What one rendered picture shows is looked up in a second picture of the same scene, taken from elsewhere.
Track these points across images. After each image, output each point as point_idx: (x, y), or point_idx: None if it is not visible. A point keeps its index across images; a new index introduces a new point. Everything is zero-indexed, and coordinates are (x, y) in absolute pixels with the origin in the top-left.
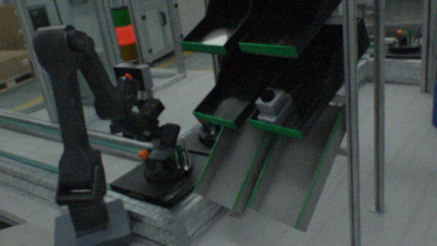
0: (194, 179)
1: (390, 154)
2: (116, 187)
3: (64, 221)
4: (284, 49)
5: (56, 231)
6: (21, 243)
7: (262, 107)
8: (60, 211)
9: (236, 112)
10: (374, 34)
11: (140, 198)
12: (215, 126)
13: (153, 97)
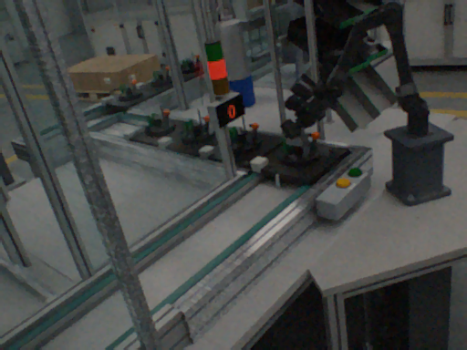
0: (316, 146)
1: (268, 119)
2: (315, 177)
3: (414, 142)
4: None
5: (427, 141)
6: (347, 260)
7: (373, 46)
8: (337, 207)
9: (352, 63)
10: None
11: (337, 162)
12: (243, 138)
13: (290, 96)
